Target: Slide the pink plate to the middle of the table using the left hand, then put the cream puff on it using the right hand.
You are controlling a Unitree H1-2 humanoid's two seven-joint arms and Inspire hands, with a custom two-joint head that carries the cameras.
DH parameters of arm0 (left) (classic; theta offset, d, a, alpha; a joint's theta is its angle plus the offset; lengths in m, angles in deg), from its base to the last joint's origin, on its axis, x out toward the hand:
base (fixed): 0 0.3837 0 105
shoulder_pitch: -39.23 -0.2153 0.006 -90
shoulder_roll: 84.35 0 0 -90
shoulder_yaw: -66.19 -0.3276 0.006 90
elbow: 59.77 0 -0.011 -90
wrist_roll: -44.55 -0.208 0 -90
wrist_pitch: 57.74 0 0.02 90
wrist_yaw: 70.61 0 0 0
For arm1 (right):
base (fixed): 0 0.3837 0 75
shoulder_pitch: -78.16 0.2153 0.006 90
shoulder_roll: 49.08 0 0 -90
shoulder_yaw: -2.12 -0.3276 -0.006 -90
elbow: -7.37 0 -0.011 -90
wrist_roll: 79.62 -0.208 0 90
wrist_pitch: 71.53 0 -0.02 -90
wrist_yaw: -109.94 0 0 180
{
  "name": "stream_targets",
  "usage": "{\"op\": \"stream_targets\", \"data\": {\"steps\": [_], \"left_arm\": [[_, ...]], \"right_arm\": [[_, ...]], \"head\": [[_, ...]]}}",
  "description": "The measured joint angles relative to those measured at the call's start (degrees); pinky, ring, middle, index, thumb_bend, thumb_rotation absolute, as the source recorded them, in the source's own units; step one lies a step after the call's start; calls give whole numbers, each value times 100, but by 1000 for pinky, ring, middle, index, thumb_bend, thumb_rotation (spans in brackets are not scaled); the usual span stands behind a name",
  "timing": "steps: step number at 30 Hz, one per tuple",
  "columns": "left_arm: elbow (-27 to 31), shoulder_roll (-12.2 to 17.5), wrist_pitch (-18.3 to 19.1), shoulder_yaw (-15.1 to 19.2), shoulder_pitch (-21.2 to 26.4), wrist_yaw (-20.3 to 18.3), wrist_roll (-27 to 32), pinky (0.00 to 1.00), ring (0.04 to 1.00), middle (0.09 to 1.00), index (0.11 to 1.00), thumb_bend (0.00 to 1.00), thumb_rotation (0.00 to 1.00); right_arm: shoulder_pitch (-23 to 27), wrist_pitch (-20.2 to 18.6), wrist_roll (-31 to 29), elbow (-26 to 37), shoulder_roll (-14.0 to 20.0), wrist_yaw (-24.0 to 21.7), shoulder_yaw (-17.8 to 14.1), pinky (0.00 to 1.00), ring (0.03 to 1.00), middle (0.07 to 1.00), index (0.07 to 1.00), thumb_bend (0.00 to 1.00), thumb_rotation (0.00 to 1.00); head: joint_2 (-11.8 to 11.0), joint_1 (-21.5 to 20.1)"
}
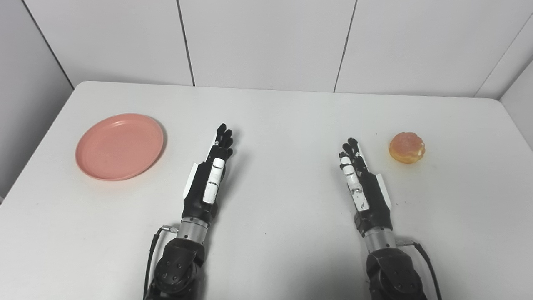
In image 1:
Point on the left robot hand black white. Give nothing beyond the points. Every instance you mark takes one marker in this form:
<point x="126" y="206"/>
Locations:
<point x="206" y="183"/>

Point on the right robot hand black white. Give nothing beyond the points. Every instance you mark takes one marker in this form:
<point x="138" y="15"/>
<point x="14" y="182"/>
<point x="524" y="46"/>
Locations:
<point x="366" y="196"/>

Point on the golden cream puff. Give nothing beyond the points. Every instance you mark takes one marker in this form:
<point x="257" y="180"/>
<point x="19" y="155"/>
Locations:
<point x="407" y="147"/>

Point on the pink round plate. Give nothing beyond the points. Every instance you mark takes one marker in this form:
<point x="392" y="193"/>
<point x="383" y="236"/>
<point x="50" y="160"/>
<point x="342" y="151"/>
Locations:
<point x="120" y="146"/>

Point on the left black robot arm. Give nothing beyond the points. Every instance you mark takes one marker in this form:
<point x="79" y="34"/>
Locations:
<point x="180" y="260"/>

